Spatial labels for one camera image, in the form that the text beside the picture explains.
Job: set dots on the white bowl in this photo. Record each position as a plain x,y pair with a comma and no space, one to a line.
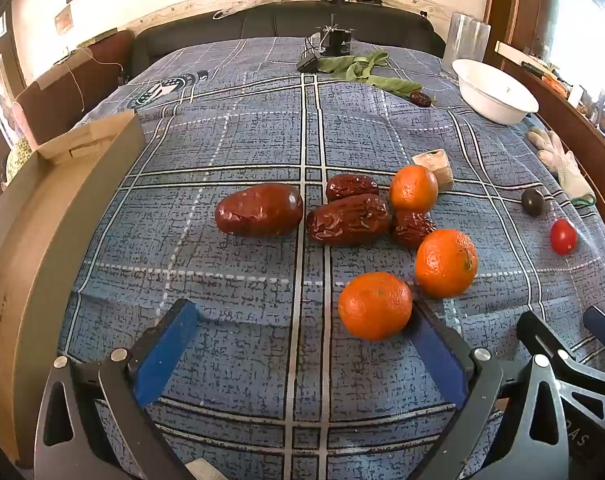
487,100

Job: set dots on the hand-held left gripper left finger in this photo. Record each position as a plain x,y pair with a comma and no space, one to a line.
167,355

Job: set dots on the green rubber band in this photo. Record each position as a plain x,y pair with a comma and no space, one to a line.
583,201

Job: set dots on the tangerine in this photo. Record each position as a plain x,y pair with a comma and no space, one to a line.
375,305
447,262
414,187

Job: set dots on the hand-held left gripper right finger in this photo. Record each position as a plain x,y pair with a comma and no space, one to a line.
440,360

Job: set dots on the clear plastic container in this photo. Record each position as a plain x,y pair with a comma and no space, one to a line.
465,35

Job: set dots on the small wrinkled red date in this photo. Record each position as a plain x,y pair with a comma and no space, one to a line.
421,99
412,229
351,187

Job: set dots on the green leafy vegetable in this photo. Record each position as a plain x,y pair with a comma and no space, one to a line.
352,66

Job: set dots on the cardboard box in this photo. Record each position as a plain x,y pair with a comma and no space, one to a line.
57,240

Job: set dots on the brown wooden nightstand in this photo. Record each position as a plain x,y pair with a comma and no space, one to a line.
112,55

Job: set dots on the wooden side table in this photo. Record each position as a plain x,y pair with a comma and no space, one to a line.
577,120

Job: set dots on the beige block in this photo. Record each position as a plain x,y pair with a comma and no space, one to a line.
440,164

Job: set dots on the blue plaid blanket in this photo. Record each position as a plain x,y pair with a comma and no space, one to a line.
262,125

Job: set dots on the dark round fruit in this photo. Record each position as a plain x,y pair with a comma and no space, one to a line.
532,202

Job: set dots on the large wrinkled red date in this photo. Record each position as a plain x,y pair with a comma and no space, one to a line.
350,219

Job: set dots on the black padded headboard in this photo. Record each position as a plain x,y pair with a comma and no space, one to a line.
262,22

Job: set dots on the green patterned cushion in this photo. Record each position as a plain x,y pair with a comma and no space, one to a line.
17,159

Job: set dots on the large smooth red date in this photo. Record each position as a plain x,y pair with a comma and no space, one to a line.
260,209

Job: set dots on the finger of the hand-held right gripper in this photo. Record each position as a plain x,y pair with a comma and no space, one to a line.
537,332
604,327

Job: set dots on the white work glove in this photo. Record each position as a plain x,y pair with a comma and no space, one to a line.
562,160

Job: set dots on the cherry tomato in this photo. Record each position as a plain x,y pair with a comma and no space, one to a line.
563,236

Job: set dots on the small black device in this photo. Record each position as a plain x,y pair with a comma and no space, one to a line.
307,64

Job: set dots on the black cylinder device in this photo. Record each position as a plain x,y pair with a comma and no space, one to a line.
338,42

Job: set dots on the small wall sticker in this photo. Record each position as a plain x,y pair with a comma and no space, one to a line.
62,19

